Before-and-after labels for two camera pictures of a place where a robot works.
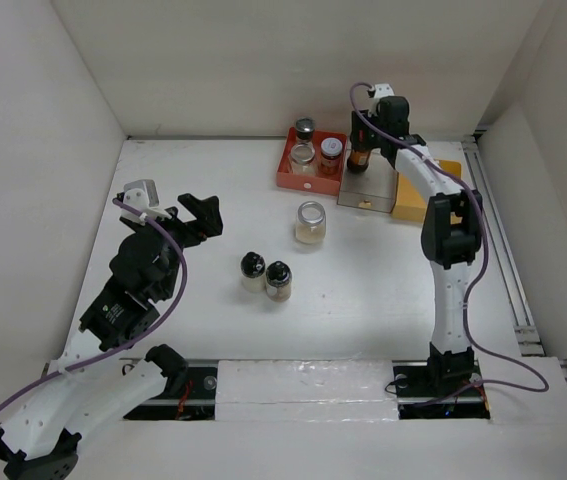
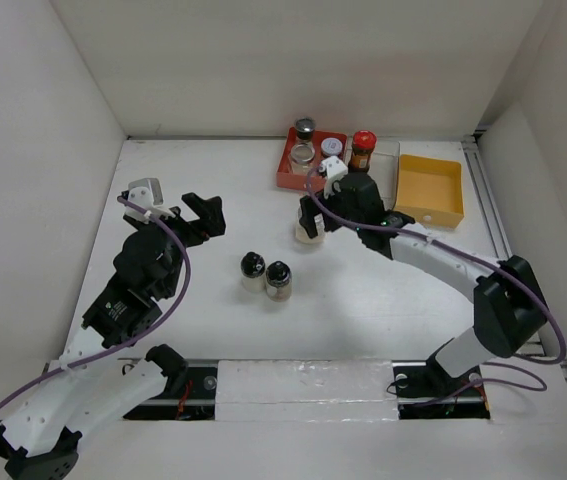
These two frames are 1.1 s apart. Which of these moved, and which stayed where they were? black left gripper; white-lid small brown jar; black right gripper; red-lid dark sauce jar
Moved: black right gripper
Stayed: black left gripper; red-lid dark sauce jar; white-lid small brown jar
